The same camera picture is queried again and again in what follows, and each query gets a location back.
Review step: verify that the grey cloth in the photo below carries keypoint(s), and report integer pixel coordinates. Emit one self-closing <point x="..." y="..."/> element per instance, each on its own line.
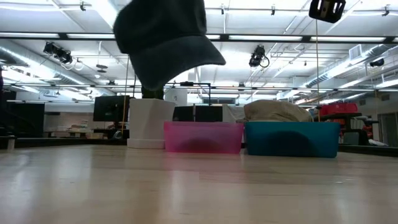
<point x="233" y="113"/>

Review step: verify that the beige cap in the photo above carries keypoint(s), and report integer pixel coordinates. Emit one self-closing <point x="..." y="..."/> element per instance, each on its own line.
<point x="276" y="110"/>

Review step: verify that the blue denim cap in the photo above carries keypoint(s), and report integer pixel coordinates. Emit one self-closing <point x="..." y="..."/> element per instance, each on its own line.
<point x="168" y="40"/>

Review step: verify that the black monitor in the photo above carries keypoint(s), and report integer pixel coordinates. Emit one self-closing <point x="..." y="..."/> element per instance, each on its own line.
<point x="110" y="109"/>
<point x="205" y="113"/>

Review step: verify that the pink plastic bin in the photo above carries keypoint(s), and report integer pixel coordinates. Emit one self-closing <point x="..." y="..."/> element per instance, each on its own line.
<point x="202" y="137"/>

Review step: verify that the dark green plant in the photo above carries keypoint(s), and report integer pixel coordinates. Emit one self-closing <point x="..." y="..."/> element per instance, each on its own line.
<point x="152" y="93"/>

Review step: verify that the white plant pot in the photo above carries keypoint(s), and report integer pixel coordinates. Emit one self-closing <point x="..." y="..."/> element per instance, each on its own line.
<point x="149" y="124"/>

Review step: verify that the black ceiling studio light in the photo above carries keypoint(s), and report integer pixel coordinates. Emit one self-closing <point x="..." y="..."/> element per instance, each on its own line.
<point x="257" y="57"/>
<point x="59" y="53"/>
<point x="377" y="62"/>

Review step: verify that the teal plastic bin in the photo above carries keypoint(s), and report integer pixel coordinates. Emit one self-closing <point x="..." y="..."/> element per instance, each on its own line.
<point x="292" y="140"/>

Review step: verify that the red plastic bin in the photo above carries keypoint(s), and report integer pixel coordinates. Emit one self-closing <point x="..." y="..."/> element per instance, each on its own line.
<point x="339" y="109"/>

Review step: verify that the black cabinet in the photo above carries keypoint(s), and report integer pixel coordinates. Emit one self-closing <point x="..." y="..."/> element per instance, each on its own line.
<point x="21" y="118"/>

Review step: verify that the silver ventilation duct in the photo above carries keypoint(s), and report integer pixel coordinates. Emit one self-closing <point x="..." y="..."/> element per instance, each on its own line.
<point x="37" y="70"/>
<point x="342" y="67"/>

